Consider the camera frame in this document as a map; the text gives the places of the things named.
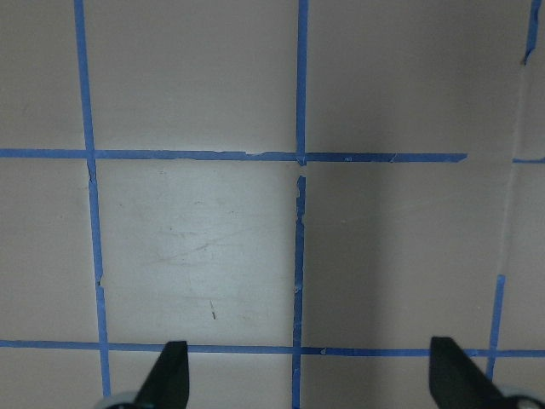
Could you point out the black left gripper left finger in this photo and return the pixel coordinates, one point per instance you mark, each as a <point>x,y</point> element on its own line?
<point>167,384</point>

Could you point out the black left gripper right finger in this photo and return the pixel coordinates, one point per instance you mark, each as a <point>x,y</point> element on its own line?
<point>456,382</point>

